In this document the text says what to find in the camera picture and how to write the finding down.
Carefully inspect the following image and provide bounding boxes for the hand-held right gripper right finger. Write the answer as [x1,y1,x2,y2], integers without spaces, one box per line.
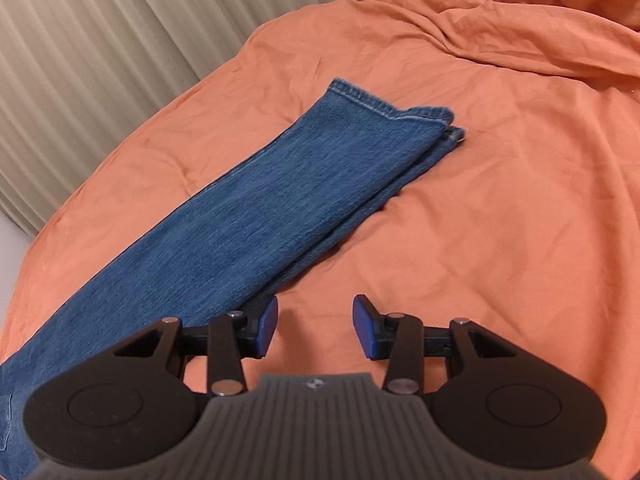
[352,294,506,395]

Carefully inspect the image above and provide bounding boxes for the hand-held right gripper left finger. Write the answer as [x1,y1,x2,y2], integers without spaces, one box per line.
[113,295,279,397]

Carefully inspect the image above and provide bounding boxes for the blue denim pants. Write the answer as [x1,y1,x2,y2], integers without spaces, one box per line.
[0,77,467,480]

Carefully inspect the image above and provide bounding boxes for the orange bed sheet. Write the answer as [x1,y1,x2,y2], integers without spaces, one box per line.
[0,0,640,446]

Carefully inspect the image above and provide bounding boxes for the beige pleated curtain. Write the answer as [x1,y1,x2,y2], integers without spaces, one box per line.
[0,0,369,237]

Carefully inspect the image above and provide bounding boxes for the orange crumpled blanket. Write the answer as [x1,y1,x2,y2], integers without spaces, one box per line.
[349,0,640,93]

